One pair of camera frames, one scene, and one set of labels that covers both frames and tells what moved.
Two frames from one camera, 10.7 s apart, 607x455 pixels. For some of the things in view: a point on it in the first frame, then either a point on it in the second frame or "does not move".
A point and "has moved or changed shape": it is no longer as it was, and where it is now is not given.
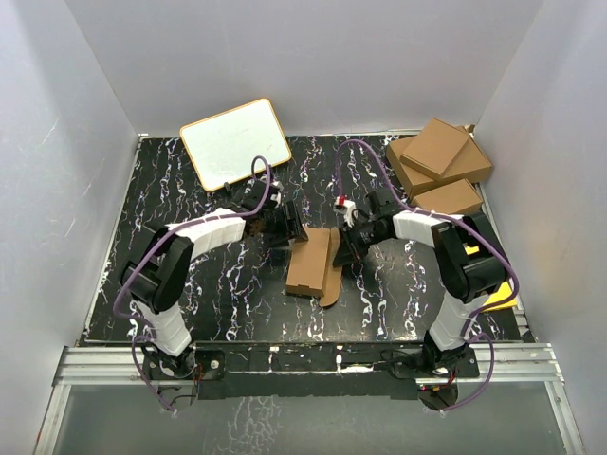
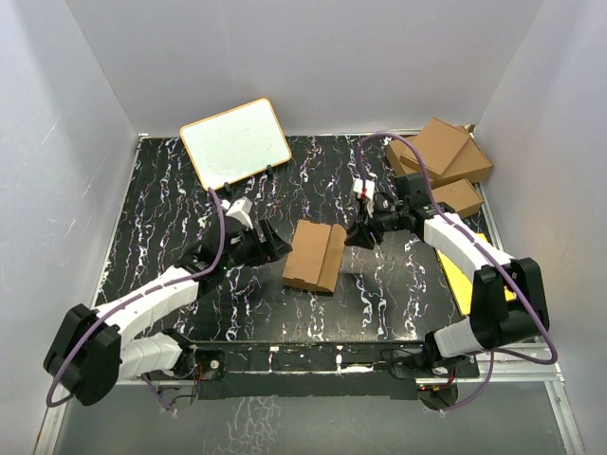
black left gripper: x=282 y=237 to x=263 y=253
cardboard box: x=311 y=266 has moved or changed shape
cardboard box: x=455 y=198 does not move
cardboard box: x=470 y=162 does not move
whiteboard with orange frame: x=224 y=147 does not move
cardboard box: x=433 y=149 does not move
